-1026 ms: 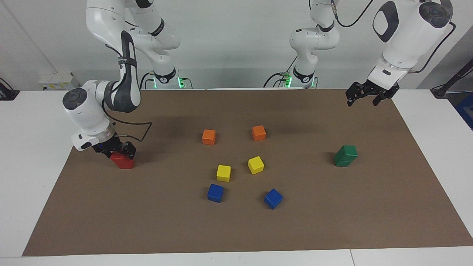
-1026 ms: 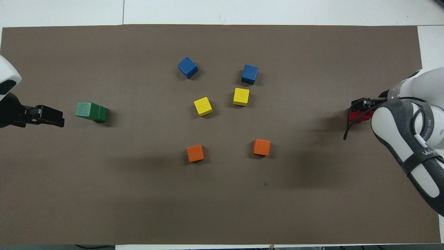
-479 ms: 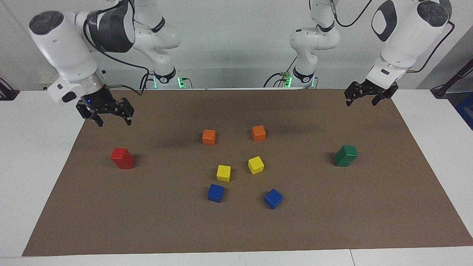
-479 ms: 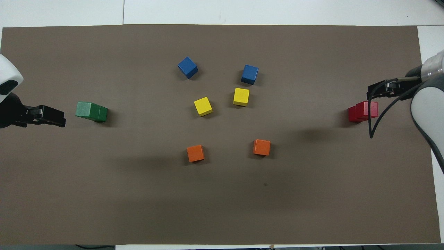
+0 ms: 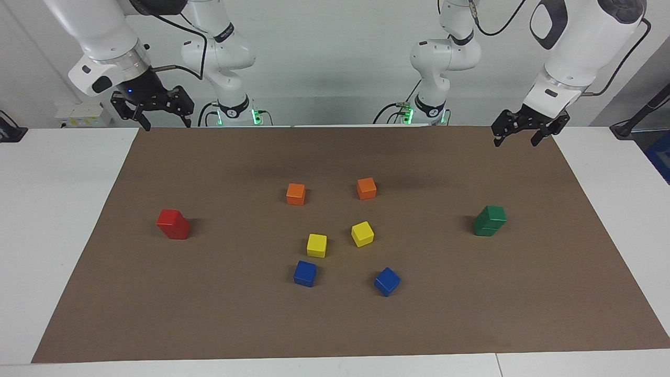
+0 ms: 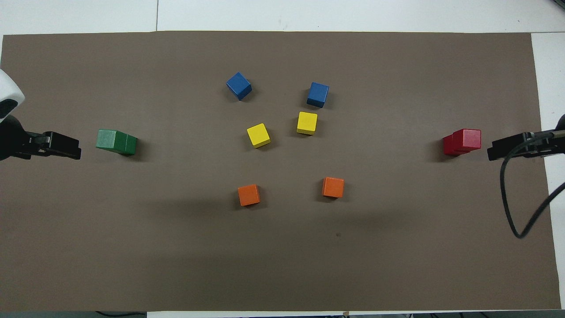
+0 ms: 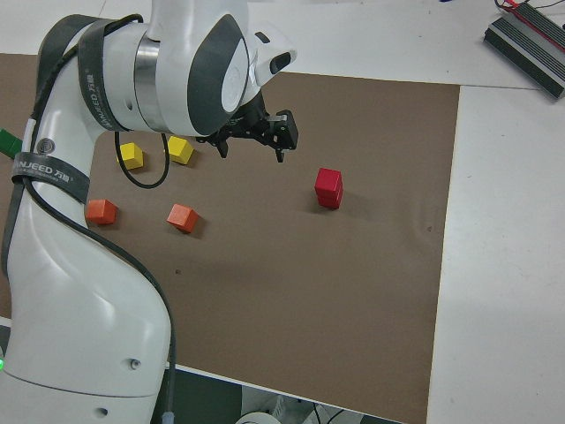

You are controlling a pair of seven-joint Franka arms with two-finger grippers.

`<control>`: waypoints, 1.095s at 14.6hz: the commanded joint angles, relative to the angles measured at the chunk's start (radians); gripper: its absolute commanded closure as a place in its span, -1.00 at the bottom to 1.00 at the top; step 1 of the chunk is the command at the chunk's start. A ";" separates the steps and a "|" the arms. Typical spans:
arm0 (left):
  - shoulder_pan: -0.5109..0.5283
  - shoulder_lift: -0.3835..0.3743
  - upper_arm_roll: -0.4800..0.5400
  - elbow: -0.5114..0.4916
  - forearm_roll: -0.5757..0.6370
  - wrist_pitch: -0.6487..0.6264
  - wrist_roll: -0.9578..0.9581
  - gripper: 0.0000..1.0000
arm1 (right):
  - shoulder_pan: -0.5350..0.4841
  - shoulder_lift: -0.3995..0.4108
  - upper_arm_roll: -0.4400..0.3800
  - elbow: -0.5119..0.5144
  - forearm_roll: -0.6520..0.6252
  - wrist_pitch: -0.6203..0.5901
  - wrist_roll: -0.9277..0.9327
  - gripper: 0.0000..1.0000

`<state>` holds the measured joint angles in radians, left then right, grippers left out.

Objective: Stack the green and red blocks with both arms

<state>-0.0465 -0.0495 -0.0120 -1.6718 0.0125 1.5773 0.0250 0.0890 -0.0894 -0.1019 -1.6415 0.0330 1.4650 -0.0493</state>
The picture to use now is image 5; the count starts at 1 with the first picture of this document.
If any blue crate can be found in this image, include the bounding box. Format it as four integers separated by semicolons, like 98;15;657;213
644;131;670;185

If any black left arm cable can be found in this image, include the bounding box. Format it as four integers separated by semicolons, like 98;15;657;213
466;0;652;97

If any white power box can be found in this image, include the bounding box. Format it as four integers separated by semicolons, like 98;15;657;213
55;102;113;129

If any brown table mat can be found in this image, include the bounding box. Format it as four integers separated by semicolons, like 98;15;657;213
31;126;670;363

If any black stand pole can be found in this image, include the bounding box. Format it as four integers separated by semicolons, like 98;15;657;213
610;84;670;139

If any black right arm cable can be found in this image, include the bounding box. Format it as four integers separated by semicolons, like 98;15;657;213
128;0;208;82

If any black clamp mount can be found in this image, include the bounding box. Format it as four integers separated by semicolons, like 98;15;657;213
0;110;28;143

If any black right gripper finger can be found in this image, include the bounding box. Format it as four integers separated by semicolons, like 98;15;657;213
163;85;196;128
110;91;153;131

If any yellow wooden cube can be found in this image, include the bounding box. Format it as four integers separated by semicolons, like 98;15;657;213
351;221;375;248
306;234;328;259

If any blue wooden cube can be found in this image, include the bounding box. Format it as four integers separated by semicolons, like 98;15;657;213
293;260;318;287
374;267;401;297

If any black base cable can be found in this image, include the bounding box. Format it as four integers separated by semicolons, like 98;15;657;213
197;102;219;127
373;79;422;125

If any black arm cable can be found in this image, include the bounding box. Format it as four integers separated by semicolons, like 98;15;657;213
466;0;652;97
128;0;208;82

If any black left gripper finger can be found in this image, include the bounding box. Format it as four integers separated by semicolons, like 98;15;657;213
530;112;571;147
492;109;527;147

